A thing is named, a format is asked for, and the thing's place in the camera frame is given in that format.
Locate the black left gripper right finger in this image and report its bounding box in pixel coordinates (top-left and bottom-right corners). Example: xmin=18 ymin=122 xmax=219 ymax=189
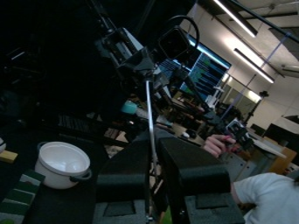
xmin=159 ymin=136 xmax=249 ymax=224

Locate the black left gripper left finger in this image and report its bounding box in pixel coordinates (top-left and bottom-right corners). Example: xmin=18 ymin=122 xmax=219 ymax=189
xmin=93 ymin=131 xmax=157 ymax=224

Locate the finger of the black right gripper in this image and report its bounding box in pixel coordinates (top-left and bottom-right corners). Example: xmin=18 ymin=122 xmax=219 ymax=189
xmin=154 ymin=68 xmax=174 ymax=92
xmin=117 ymin=47 xmax=158 ymax=81

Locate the black leader arm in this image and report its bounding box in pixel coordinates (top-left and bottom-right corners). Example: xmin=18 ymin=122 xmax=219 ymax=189
xmin=179 ymin=71 xmax=257 ymax=152

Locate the person's hand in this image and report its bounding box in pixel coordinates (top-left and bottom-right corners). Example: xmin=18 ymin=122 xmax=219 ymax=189
xmin=202 ymin=133 xmax=238 ymax=159

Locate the computer monitor with blue screen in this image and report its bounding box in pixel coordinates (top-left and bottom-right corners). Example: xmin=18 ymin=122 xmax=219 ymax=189
xmin=158 ymin=34 xmax=234 ymax=102

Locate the teal round object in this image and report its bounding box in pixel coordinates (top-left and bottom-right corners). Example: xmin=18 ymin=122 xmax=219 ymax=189
xmin=119 ymin=100 xmax=139 ymax=116

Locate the person in white shirt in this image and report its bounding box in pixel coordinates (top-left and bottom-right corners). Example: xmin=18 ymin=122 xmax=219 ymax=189
xmin=230 ymin=171 xmax=299 ymax=224

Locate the wooden desk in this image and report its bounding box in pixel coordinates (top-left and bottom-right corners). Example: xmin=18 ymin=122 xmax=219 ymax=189
xmin=249 ymin=135 xmax=299 ymax=176

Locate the long ceiling light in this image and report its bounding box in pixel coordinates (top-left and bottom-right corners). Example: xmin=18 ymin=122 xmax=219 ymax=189
xmin=233 ymin=47 xmax=277 ymax=85
xmin=211 ymin=0 xmax=259 ymax=39

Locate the black tripod stand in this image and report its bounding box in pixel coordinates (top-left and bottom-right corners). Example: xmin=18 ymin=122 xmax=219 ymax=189
xmin=245 ymin=90 xmax=271 ymax=125

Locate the green stepped toy block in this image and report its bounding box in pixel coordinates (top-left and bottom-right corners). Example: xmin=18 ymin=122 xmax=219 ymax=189
xmin=0 ymin=169 xmax=47 ymax=224

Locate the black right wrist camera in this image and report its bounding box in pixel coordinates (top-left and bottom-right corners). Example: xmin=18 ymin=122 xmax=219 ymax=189
xmin=157 ymin=15 xmax=202 ymax=61

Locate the white pot with black handles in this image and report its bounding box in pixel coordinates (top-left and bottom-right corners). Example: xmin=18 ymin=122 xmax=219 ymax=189
xmin=34 ymin=141 xmax=94 ymax=191

